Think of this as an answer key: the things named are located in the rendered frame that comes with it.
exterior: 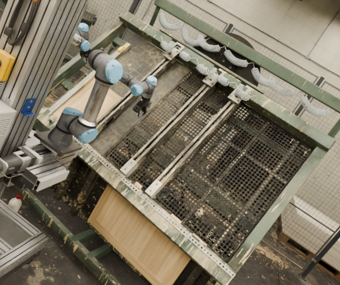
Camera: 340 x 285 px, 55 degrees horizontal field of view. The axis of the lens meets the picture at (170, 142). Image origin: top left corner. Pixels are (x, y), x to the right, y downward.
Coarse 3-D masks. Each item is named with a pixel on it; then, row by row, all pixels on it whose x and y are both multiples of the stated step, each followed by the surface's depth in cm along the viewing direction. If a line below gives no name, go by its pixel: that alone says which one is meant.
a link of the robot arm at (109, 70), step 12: (96, 60) 178; (108, 60) 176; (96, 72) 180; (108, 72) 174; (120, 72) 181; (96, 84) 182; (108, 84) 180; (96, 96) 184; (96, 108) 187; (84, 120) 190; (72, 132) 196; (84, 132) 190; (96, 132) 196
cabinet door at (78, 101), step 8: (88, 88) 285; (80, 96) 282; (88, 96) 282; (112, 96) 280; (64, 104) 279; (72, 104) 279; (80, 104) 279; (104, 104) 277; (112, 104) 276; (56, 112) 276; (104, 112) 273; (96, 120) 270
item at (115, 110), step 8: (168, 48) 275; (168, 56) 284; (160, 64) 286; (168, 64) 288; (152, 72) 283; (160, 72) 286; (144, 80) 280; (128, 96) 275; (136, 96) 278; (120, 104) 269; (128, 104) 275; (112, 112) 266; (120, 112) 273; (104, 120) 263; (96, 128) 260
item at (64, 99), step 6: (126, 42) 303; (126, 48) 300; (114, 54) 298; (120, 54) 299; (84, 78) 288; (90, 78) 287; (78, 84) 285; (84, 84) 285; (72, 90) 283; (78, 90) 284; (66, 96) 280; (72, 96) 282; (60, 102) 278; (54, 108) 276
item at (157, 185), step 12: (240, 84) 250; (228, 96) 262; (240, 96) 261; (228, 108) 262; (216, 120) 257; (204, 132) 256; (192, 144) 249; (180, 156) 245; (168, 168) 241; (156, 180) 237; (168, 180) 243; (156, 192) 237
